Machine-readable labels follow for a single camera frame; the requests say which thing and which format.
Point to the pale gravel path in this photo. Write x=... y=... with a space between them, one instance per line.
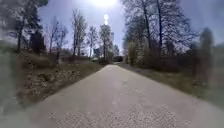
x=113 y=100

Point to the row of bare trees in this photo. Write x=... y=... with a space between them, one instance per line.
x=78 y=36

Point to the low bushes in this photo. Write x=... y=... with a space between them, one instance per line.
x=40 y=60
x=156 y=60

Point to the group of tall trees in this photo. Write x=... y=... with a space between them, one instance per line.
x=156 y=30

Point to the grass verge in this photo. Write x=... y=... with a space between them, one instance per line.
x=53 y=78
x=173 y=80

